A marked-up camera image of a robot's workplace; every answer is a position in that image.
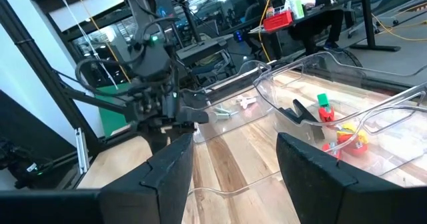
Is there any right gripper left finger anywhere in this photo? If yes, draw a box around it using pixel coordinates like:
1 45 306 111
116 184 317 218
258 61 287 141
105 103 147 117
0 133 195 224

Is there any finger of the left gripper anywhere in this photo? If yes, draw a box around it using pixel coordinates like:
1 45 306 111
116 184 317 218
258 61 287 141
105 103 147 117
146 127 194 153

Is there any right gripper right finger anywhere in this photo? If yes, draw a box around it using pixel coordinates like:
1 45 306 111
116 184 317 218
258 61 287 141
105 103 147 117
276 132 427 224

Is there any red mini stapler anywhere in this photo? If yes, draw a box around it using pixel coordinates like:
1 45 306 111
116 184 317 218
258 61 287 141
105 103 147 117
321 135 370 161
318 105 336 123

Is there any yellow mini stapler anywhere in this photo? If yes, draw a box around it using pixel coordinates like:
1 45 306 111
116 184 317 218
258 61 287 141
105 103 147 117
336 122 370 145

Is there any black stapler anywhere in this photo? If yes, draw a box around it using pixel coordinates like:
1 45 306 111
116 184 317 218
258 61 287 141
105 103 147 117
278 99 326 141

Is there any green mini stapler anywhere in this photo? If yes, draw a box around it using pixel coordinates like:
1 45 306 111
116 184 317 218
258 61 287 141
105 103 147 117
316 93 331 107

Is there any green board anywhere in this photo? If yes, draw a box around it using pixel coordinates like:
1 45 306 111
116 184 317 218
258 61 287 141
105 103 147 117
95 82 134 137

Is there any clear plastic bin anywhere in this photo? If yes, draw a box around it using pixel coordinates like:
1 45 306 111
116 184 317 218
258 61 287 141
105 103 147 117
181 59 280 145
252 51 427 189

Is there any red plastic box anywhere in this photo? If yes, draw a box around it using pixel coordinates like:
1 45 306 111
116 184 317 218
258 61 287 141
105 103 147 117
262 9 295 32

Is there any black office desk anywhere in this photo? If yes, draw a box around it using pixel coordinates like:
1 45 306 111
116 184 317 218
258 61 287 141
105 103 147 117
248 0 403 53

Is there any white metal bracket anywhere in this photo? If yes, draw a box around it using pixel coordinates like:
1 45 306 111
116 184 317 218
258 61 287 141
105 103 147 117
74 127 90 175

